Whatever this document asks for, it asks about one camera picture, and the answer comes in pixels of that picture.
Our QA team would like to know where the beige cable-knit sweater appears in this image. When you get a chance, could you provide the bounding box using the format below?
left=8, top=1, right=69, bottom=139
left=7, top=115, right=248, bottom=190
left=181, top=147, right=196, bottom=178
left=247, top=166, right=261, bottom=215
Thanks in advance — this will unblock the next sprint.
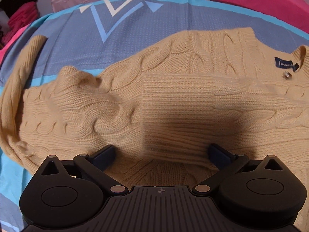
left=0, top=27, right=309, bottom=232

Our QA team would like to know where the red clothes pile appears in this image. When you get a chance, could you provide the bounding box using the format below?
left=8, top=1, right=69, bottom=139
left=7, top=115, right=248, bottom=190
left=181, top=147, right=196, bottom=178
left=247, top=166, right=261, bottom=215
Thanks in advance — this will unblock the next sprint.
left=2, top=2, right=39, bottom=45

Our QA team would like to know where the blue grey patterned bedspread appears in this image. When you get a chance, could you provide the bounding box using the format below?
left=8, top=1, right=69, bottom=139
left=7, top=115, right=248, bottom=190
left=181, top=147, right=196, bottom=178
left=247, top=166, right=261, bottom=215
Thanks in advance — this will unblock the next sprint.
left=0, top=0, right=309, bottom=232

